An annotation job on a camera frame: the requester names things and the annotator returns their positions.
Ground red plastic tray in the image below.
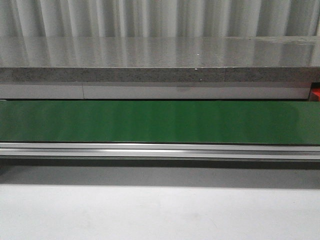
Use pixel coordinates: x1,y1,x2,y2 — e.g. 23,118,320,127
309,87,320,102

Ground white panel under counter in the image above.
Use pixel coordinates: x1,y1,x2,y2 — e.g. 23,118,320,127
0,82,312,100

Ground aluminium conveyor frame rail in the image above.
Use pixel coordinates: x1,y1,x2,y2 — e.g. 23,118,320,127
0,142,320,161

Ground grey speckled stone counter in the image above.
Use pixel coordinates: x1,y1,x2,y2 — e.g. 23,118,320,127
0,36,320,83

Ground white pleated curtain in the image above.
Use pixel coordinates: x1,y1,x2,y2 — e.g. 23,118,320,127
0,0,320,37

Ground green conveyor belt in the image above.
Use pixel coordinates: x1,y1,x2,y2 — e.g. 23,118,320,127
0,100,320,145

